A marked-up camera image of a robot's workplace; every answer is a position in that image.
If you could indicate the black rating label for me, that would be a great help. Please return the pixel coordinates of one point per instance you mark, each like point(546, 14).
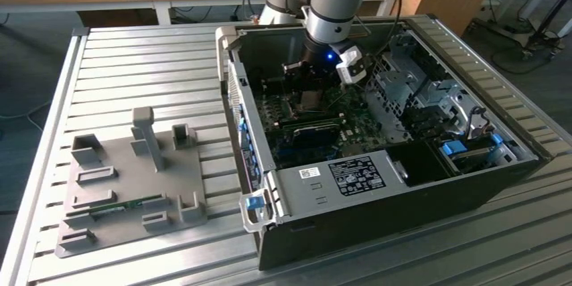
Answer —
point(356, 175)

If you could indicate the CPU socket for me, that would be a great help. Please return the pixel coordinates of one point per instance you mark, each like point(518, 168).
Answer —
point(294, 110)

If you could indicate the blue disk carrier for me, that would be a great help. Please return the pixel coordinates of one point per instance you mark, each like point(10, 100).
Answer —
point(453, 149)

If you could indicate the silver metal drive cage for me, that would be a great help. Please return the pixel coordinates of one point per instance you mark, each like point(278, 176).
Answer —
point(393, 88)

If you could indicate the green RAM stick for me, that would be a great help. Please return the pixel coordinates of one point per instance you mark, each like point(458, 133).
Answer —
point(116, 206)

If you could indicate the blue card retention clips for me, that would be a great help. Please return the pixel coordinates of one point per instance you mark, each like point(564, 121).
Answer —
point(244, 124)

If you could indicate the white barcode sticker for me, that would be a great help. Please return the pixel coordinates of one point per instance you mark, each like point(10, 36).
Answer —
point(310, 173)

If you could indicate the grey parts rack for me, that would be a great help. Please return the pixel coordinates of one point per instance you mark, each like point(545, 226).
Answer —
point(125, 172)

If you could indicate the thin metal locking lever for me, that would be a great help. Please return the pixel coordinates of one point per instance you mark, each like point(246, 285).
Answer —
point(337, 100)

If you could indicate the square CPU chip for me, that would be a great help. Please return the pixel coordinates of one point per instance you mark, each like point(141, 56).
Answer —
point(310, 100)

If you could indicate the small blue bay tab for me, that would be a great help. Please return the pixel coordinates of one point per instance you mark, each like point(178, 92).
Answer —
point(496, 140)

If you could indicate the white legged equipment stand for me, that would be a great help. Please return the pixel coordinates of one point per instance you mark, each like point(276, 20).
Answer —
point(509, 28)

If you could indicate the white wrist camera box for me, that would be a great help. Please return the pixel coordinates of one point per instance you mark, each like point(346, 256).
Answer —
point(350, 65)

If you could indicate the blue case latch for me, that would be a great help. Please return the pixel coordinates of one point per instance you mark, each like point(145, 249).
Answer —
point(253, 203)

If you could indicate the silver power supply unit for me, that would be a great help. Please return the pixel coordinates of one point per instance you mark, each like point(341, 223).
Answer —
point(308, 195)

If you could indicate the black open PC case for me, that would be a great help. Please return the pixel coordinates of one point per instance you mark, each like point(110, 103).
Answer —
point(401, 219)

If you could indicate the green motherboard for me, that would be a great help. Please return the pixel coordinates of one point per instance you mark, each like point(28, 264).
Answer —
point(357, 128)

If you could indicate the black graphics card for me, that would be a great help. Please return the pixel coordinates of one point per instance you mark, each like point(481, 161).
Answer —
point(314, 137)

